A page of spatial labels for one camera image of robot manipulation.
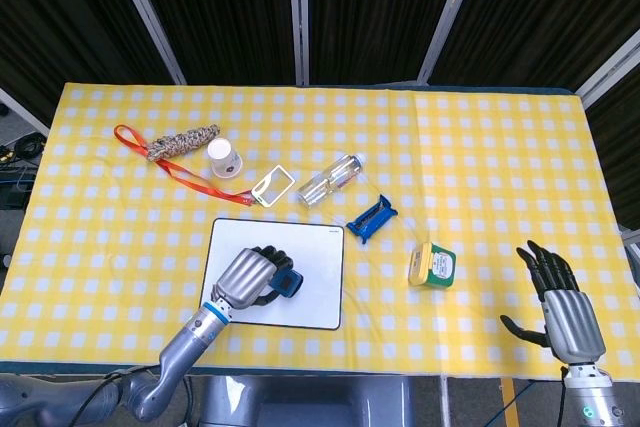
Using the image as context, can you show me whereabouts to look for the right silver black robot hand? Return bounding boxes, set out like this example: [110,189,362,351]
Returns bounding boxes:
[499,240,607,367]

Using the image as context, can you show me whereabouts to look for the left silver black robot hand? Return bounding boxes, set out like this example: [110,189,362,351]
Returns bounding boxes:
[209,245,296,311]

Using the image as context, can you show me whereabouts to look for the blue whiteboard eraser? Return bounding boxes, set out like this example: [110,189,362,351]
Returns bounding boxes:
[269,270,305,301]

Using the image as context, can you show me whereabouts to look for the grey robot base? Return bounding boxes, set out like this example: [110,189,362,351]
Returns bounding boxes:
[187,375,416,427]

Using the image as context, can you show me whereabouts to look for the white board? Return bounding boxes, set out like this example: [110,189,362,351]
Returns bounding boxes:
[197,217,346,332]

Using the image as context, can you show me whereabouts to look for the clear badge holder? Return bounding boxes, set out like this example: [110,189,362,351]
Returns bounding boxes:
[250,164,295,207]

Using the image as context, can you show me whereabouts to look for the white paper cup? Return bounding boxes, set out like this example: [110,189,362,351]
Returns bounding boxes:
[206,138,243,179]

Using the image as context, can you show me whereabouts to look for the clear plastic water bottle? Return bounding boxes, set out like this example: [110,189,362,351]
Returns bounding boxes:
[297,151,369,210]

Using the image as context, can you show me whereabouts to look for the yellow green plastic container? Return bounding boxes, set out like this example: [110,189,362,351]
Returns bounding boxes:
[407,241,457,292]

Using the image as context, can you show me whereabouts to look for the dark fabric partition panel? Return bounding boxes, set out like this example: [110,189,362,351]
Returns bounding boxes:
[124,0,297,86]
[429,0,640,93]
[0,0,174,123]
[584,61,640,233]
[307,0,469,86]

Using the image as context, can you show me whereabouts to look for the yellow white checked tablecloth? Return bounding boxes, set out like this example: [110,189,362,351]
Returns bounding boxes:
[0,81,640,383]

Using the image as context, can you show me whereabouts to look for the orange lanyard strap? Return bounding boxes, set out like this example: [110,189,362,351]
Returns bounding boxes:
[113,124,256,208]

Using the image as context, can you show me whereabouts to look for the braided multicolour rope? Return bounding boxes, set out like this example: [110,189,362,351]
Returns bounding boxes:
[144,123,222,163]

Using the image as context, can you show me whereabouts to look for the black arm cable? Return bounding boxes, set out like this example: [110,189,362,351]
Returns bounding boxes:
[74,364,164,427]

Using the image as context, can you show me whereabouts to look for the white partition post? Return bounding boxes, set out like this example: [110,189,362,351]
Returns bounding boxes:
[416,0,485,86]
[287,0,311,87]
[0,86,51,136]
[106,0,187,86]
[574,31,640,108]

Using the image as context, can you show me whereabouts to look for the black floor cables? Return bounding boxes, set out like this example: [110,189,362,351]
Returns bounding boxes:
[0,129,49,208]

